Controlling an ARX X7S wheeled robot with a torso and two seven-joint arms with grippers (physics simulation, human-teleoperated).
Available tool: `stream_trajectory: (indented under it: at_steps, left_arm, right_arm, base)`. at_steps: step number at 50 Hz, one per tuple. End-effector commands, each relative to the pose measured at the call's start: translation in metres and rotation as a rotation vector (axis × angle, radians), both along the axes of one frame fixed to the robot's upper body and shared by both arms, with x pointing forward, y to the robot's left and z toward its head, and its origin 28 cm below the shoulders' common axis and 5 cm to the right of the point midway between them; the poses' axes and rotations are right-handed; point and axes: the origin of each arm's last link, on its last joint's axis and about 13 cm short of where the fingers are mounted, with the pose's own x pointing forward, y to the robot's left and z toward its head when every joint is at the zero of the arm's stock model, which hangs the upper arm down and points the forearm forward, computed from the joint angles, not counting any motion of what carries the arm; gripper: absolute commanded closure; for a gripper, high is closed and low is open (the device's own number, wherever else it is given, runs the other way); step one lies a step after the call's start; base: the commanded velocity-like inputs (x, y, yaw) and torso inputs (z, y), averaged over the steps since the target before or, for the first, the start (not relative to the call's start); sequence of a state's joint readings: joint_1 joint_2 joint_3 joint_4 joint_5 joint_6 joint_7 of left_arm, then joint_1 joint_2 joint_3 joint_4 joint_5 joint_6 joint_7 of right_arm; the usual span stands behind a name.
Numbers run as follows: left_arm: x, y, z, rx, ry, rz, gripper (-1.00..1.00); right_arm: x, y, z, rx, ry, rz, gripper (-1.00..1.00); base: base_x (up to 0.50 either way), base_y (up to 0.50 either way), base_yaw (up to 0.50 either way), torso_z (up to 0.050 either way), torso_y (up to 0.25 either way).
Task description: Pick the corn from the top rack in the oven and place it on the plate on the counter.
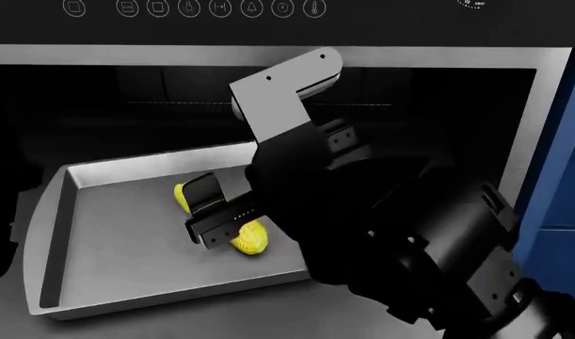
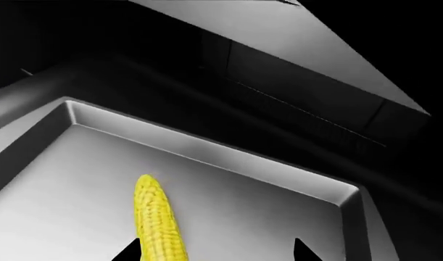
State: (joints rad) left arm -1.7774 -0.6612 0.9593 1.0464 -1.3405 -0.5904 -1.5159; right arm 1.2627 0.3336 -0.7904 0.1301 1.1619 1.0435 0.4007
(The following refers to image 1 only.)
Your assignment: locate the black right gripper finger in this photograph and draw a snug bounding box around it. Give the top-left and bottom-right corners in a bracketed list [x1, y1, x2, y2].
[184, 201, 264, 251]
[181, 171, 231, 216]

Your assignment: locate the yellow corn cob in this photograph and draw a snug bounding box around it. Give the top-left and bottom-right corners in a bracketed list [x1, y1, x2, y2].
[173, 182, 270, 257]

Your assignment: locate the grey open oven door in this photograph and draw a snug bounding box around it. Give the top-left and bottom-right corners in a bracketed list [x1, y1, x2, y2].
[0, 271, 448, 339]

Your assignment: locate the black steel built-in oven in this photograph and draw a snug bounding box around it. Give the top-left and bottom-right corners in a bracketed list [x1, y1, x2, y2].
[0, 0, 575, 227]

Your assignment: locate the grey metal baking tray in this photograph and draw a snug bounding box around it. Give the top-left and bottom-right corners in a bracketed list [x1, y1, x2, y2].
[25, 140, 316, 322]

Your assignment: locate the blue cabinet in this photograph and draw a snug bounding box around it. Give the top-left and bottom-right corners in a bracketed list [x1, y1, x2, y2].
[511, 45, 575, 305]

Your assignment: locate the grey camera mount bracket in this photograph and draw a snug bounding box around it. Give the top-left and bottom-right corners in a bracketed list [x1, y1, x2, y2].
[229, 45, 345, 147]

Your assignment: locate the wire oven rack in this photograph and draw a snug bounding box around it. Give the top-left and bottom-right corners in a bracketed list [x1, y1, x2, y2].
[126, 99, 394, 107]

